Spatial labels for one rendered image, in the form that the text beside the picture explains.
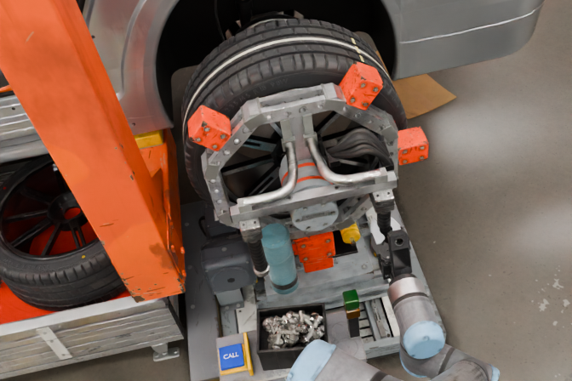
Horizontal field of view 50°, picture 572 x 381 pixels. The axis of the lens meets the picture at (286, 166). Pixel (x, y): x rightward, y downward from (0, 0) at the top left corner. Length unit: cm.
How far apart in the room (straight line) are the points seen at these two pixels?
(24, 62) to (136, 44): 63
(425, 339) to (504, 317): 106
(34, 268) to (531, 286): 182
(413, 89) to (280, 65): 178
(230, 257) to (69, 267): 54
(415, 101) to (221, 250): 147
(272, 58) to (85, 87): 50
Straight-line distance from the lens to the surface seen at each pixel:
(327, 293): 233
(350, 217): 191
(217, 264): 216
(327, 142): 180
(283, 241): 174
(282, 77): 159
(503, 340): 244
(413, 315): 147
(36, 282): 228
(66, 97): 141
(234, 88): 160
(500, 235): 270
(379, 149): 157
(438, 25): 211
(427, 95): 327
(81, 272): 221
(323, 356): 103
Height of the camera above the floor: 213
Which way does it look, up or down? 46 degrees down
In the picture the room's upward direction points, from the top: 11 degrees counter-clockwise
